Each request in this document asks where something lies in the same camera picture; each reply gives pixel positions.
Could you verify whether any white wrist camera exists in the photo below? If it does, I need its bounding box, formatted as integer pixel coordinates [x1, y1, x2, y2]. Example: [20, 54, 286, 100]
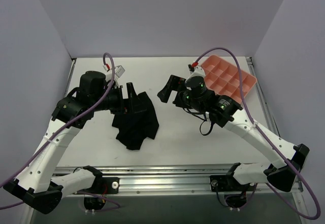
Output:
[104, 66, 125, 81]
[188, 64, 206, 78]

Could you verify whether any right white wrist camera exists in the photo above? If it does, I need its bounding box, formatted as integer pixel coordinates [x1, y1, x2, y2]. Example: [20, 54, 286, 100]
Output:
[188, 64, 206, 78]

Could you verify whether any aluminium mounting rail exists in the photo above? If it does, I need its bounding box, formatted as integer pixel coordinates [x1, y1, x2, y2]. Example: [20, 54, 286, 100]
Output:
[25, 165, 304, 197]

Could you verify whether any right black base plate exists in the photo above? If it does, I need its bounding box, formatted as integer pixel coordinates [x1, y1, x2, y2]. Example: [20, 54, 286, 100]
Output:
[209, 175, 254, 193]

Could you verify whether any pink compartment tray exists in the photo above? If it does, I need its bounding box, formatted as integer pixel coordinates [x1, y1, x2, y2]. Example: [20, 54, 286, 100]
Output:
[200, 55, 257, 103]

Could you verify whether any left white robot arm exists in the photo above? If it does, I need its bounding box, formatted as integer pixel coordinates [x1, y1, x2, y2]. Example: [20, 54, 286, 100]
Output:
[3, 71, 146, 214]

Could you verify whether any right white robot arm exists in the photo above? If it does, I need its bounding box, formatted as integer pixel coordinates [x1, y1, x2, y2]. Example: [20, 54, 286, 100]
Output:
[157, 75, 309, 192]

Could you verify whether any thin black wire loop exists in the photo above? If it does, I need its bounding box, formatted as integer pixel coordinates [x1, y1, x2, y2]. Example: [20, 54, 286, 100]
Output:
[187, 107, 216, 136]

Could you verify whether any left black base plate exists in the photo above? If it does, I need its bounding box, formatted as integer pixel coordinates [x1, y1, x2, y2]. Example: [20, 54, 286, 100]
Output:
[77, 177, 120, 195]

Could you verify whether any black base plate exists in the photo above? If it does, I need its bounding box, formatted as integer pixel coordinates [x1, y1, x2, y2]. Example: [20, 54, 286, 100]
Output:
[77, 177, 120, 195]
[209, 175, 254, 193]

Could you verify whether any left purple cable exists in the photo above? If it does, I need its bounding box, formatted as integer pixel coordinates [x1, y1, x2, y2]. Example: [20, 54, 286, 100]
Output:
[0, 52, 122, 210]

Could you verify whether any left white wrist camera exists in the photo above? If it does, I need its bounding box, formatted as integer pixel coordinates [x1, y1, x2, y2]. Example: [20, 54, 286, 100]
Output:
[104, 66, 125, 81]

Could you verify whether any black underwear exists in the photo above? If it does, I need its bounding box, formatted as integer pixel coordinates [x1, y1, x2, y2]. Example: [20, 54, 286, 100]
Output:
[112, 92, 159, 150]

